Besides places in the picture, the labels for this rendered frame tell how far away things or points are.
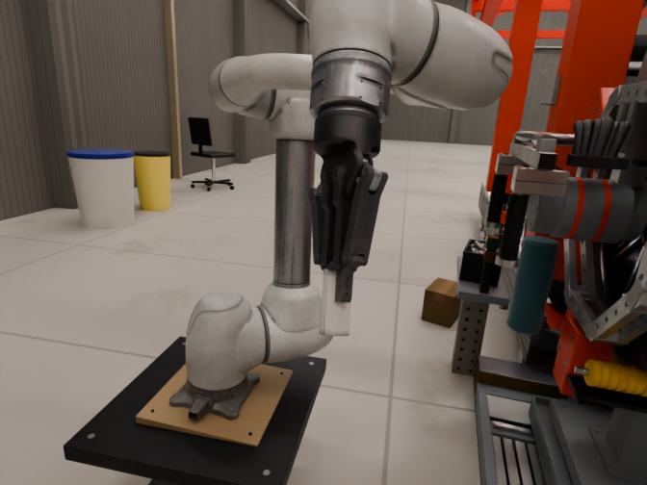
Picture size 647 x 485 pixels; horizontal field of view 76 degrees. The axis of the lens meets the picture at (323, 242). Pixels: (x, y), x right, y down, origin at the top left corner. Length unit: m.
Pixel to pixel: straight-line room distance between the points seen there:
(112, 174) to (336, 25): 3.54
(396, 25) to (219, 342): 0.78
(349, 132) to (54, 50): 4.49
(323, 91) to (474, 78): 0.21
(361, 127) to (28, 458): 1.45
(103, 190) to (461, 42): 3.61
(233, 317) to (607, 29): 1.33
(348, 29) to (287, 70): 0.31
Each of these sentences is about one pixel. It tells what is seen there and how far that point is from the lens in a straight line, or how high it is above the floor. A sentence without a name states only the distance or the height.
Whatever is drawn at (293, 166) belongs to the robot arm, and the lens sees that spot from 1.04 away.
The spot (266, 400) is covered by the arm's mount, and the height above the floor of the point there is 0.30.
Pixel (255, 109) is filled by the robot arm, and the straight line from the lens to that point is 1.01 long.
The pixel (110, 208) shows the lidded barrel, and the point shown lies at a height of 0.18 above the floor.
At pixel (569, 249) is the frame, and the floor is 0.71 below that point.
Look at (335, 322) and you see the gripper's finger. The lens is 0.45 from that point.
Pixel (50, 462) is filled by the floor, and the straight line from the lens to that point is 1.62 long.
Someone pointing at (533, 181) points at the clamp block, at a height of 0.93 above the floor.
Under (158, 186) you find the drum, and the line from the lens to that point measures 4.61.
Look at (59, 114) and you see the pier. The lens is 4.83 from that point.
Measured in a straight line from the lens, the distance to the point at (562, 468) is 1.43.
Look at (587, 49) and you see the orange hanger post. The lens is 1.58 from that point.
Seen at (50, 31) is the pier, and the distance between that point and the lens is 4.86.
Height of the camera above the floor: 1.03
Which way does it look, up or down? 17 degrees down
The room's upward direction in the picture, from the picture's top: 3 degrees clockwise
